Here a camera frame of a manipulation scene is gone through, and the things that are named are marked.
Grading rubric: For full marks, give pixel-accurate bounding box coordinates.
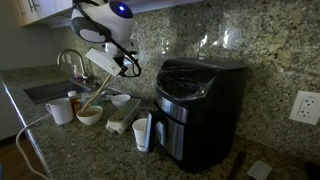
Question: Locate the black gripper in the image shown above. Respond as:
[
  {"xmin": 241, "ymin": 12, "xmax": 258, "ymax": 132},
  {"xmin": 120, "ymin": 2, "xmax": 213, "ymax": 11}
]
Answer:
[{"xmin": 112, "ymin": 54, "xmax": 134, "ymax": 76}]

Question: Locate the wooden spoon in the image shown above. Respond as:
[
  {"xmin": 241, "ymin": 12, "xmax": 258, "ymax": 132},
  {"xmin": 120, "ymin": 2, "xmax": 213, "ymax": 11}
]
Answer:
[{"xmin": 80, "ymin": 73, "xmax": 114, "ymax": 114}]

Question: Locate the empty white bowl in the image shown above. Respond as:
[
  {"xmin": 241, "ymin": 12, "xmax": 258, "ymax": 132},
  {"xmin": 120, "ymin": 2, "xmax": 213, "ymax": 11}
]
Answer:
[{"xmin": 110, "ymin": 93, "xmax": 132, "ymax": 108}]

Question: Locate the cream bowl with brown contents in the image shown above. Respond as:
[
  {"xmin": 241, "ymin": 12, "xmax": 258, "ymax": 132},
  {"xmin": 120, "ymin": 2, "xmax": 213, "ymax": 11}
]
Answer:
[{"xmin": 76, "ymin": 105, "xmax": 104, "ymax": 126}]

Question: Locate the curved metal faucet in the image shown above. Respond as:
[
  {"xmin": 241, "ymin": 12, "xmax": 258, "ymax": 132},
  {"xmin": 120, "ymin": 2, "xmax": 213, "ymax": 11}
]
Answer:
[{"xmin": 56, "ymin": 48, "xmax": 89, "ymax": 80}]

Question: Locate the clear soap dispenser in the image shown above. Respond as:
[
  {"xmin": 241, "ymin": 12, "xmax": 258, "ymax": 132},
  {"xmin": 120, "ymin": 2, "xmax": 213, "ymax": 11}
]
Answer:
[{"xmin": 71, "ymin": 64, "xmax": 83, "ymax": 83}]

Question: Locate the crumpled grey cloth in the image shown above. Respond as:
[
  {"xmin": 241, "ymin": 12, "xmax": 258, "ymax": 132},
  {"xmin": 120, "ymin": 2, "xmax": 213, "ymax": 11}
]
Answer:
[{"xmin": 80, "ymin": 92, "xmax": 113, "ymax": 108}]

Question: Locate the egg carton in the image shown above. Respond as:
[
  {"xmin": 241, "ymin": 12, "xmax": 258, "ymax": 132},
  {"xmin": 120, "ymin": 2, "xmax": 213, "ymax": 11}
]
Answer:
[{"xmin": 105, "ymin": 97, "xmax": 142, "ymax": 135}]

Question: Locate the amber bottle with white cap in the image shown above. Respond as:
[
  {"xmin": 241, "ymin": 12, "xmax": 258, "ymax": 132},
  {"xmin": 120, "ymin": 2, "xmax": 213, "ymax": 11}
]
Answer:
[{"xmin": 67, "ymin": 90, "xmax": 83, "ymax": 114}]

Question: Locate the white paper cup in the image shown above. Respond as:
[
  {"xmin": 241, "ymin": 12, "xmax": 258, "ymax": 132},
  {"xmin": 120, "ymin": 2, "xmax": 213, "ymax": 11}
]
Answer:
[{"xmin": 131, "ymin": 117, "xmax": 148, "ymax": 153}]

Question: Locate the white ceramic mug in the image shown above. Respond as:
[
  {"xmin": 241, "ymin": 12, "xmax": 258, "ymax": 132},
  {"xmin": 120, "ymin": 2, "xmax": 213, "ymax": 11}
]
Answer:
[{"xmin": 45, "ymin": 97, "xmax": 75, "ymax": 126}]

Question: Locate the dark kitchen sink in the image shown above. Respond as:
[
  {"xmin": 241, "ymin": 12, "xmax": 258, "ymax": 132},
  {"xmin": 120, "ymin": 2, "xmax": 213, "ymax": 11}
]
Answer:
[{"xmin": 23, "ymin": 79, "xmax": 93, "ymax": 104}]

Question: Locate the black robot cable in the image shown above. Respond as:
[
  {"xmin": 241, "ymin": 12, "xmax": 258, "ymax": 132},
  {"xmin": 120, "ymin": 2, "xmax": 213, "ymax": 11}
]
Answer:
[{"xmin": 72, "ymin": 0, "xmax": 142, "ymax": 79}]

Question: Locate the white cabinet with bar handles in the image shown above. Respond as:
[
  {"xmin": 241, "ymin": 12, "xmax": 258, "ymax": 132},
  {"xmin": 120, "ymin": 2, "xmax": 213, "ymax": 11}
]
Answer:
[{"xmin": 13, "ymin": 0, "xmax": 74, "ymax": 29}]

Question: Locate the white power cable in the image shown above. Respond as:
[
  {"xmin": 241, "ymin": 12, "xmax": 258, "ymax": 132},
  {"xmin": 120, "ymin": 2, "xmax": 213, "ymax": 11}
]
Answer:
[{"xmin": 15, "ymin": 113, "xmax": 52, "ymax": 180}]

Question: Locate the bare white wall outlet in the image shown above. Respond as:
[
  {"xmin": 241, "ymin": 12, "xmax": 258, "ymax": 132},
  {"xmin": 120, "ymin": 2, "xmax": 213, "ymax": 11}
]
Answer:
[{"xmin": 288, "ymin": 90, "xmax": 320, "ymax": 126}]

